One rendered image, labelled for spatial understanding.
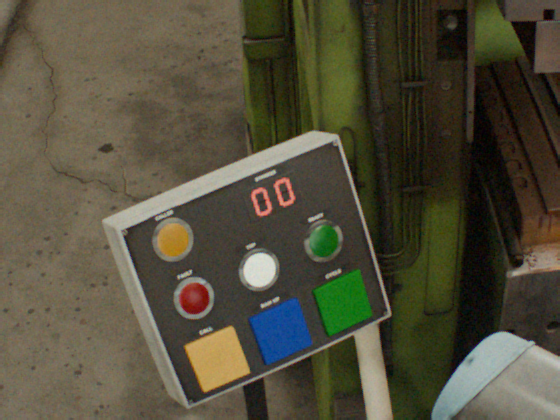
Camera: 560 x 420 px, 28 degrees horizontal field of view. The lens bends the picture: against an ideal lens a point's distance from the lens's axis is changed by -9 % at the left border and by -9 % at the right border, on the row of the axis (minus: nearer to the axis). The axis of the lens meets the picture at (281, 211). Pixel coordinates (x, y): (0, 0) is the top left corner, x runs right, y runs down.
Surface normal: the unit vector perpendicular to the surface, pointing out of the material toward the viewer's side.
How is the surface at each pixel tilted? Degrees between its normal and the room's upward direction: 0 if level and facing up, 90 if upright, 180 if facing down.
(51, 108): 0
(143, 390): 0
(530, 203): 0
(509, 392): 32
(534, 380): 12
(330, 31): 90
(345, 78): 90
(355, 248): 60
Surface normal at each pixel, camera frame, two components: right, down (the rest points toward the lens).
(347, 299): 0.40, 0.12
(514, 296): 0.09, 0.67
